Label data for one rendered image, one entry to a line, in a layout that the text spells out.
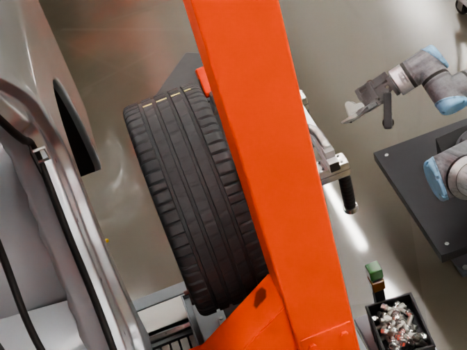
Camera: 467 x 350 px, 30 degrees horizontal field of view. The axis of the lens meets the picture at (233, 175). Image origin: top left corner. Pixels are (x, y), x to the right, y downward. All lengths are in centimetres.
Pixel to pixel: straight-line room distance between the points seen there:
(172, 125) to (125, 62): 261
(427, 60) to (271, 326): 100
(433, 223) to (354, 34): 174
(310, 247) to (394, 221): 151
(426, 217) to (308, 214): 118
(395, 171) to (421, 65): 67
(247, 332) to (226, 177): 41
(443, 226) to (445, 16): 178
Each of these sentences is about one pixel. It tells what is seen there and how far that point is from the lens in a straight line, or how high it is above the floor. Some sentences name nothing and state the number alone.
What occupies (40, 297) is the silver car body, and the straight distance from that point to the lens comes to 223.
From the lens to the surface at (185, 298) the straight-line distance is 330.
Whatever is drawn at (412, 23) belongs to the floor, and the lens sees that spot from 463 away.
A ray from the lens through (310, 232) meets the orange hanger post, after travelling 204.
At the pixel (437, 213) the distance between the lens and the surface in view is 315.
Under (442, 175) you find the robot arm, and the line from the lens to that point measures 291.
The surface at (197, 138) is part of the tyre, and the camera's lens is 230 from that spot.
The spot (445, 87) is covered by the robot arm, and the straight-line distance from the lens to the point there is 274.
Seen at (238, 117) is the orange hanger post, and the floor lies 149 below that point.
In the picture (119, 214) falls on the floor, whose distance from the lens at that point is 396.
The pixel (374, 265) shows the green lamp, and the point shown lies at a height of 66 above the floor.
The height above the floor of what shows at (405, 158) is 30.
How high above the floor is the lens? 256
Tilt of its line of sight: 40 degrees down
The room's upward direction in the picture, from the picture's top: 18 degrees counter-clockwise
